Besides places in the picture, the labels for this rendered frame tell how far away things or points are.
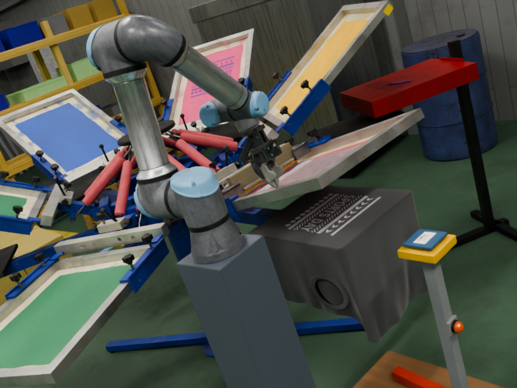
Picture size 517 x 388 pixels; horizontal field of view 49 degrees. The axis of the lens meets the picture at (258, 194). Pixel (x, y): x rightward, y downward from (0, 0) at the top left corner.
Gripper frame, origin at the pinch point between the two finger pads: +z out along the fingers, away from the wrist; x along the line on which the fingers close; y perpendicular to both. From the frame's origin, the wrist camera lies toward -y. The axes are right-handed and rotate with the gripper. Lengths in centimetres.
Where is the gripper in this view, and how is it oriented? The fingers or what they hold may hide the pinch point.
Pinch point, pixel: (274, 184)
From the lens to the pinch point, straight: 188.8
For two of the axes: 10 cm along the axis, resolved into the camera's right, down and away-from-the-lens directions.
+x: 6.9, -4.5, 5.7
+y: 5.6, -1.6, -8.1
